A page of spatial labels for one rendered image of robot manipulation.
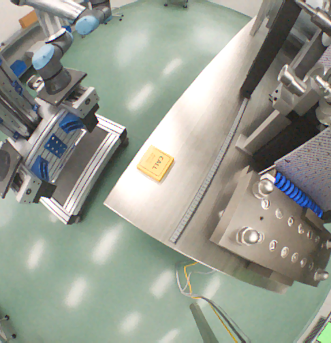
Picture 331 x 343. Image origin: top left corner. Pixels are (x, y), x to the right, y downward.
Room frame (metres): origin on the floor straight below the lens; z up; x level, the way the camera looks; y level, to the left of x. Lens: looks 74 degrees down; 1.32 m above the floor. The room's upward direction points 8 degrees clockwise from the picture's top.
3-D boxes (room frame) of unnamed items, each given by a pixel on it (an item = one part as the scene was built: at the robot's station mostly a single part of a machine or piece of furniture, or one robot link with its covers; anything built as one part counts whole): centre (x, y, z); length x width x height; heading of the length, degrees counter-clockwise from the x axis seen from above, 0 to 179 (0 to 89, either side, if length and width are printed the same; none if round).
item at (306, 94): (0.24, -0.23, 1.05); 0.06 x 0.05 x 0.31; 66
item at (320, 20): (0.43, -0.33, 1.33); 0.06 x 0.06 x 0.06; 66
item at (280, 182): (0.06, -0.33, 1.03); 0.21 x 0.04 x 0.03; 66
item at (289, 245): (-0.04, -0.33, 1.00); 0.40 x 0.16 x 0.06; 66
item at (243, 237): (-0.02, -0.16, 1.05); 0.04 x 0.04 x 0.04
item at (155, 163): (0.14, 0.03, 0.91); 0.07 x 0.07 x 0.02; 66
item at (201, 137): (1.03, -0.66, 0.88); 2.52 x 0.66 x 0.04; 156
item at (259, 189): (0.07, -0.19, 1.05); 0.04 x 0.04 x 0.04
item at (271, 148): (0.16, -0.41, 1.00); 0.33 x 0.07 x 0.20; 66
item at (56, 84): (0.52, 0.59, 0.87); 0.15 x 0.15 x 0.10
